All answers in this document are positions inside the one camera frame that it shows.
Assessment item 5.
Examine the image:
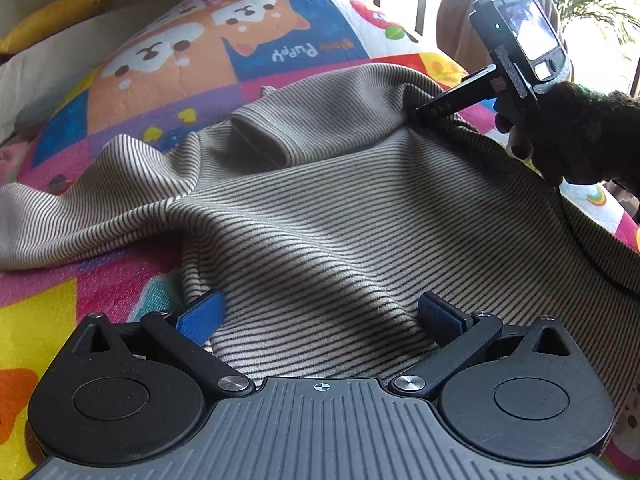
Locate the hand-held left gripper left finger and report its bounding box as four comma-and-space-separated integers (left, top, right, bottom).
70, 290, 257, 400

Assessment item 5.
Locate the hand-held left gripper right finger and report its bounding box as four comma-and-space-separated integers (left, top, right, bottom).
389, 291, 576, 403

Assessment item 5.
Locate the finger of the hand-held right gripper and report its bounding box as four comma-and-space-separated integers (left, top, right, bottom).
412, 66, 501, 127

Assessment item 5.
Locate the grey striped shirt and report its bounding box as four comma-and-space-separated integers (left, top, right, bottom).
0, 62, 640, 456

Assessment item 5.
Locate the person's right hand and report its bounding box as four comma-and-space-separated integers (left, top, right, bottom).
494, 80, 640, 187

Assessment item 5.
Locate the brown chair back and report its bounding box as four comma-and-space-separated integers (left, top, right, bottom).
436, 0, 562, 58

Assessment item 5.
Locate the colourful printed blanket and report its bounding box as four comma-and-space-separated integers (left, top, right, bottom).
0, 0, 640, 480

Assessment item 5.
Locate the grey pillow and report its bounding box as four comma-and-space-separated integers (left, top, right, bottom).
14, 94, 68, 139

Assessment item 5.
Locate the beige sofa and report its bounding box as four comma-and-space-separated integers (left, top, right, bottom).
0, 0, 211, 133

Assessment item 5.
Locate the yellow pillow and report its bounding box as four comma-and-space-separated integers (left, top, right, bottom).
0, 0, 108, 56

